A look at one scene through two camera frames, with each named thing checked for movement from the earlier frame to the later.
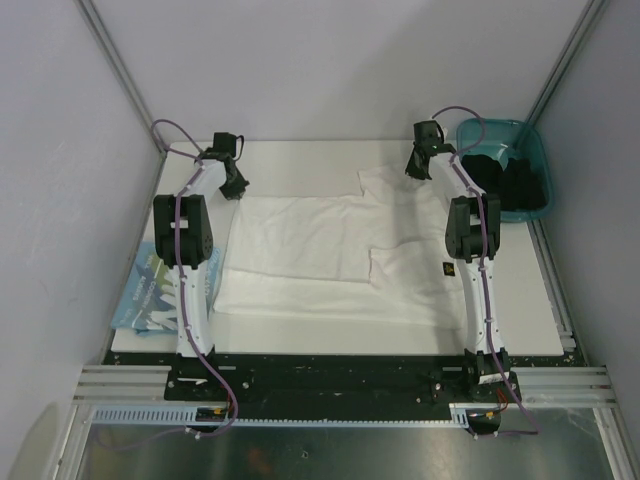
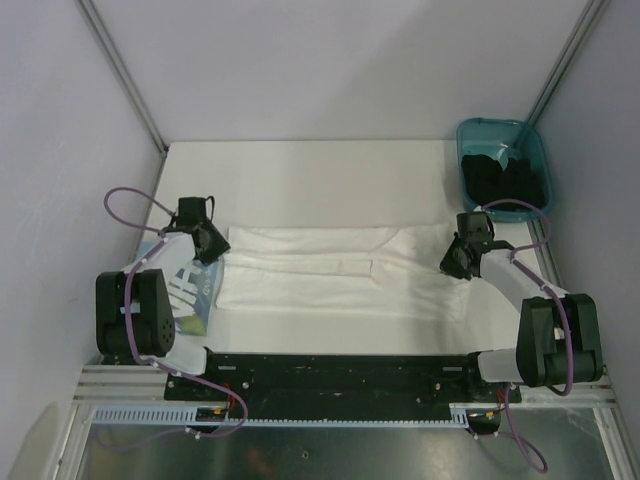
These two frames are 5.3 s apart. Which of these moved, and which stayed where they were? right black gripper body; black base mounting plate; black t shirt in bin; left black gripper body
Moved: left black gripper body; right black gripper body
Stayed: black base mounting plate; black t shirt in bin
